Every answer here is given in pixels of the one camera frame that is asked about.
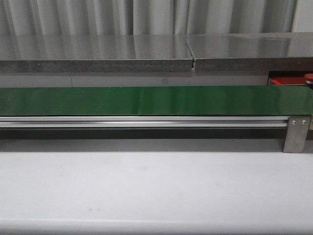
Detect red mushroom push button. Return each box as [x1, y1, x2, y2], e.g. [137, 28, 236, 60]
[304, 73, 313, 86]

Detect green conveyor belt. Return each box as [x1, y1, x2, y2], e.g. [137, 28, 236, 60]
[0, 86, 313, 116]

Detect grey stone countertop shelf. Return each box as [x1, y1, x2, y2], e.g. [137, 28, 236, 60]
[0, 32, 313, 73]

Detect red plastic tray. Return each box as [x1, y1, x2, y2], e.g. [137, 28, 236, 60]
[268, 76, 306, 85]

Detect grey pleated curtain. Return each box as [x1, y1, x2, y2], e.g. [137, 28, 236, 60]
[0, 0, 298, 35]

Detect steel conveyor support bracket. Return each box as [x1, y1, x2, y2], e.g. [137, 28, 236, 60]
[283, 116, 311, 153]

